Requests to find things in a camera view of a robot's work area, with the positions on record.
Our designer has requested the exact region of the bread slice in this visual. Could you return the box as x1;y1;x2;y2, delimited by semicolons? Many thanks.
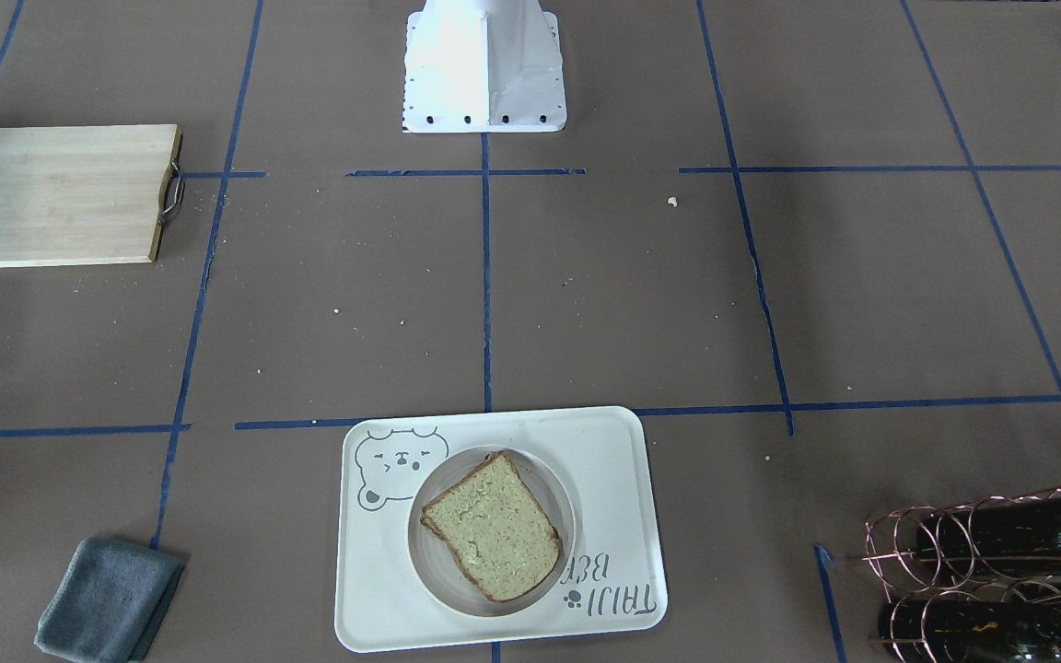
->
418;514;456;555
420;450;563;604

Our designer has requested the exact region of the white round plate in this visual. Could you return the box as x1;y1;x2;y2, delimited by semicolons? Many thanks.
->
407;448;578;618

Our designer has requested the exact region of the cream bear serving tray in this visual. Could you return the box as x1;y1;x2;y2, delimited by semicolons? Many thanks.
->
333;406;669;652

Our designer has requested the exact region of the grey folded cloth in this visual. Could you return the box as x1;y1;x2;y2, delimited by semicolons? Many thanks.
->
34;536;185;662

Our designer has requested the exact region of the wooden cutting board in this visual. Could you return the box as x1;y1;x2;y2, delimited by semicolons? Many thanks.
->
0;124;184;268

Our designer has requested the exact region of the dark green wine bottle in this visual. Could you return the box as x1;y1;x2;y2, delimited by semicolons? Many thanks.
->
916;496;1061;579

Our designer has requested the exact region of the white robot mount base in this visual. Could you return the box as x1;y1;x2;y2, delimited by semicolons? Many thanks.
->
402;1;568;134

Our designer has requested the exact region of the copper wire bottle rack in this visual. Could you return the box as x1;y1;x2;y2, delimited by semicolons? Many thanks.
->
860;487;1061;662

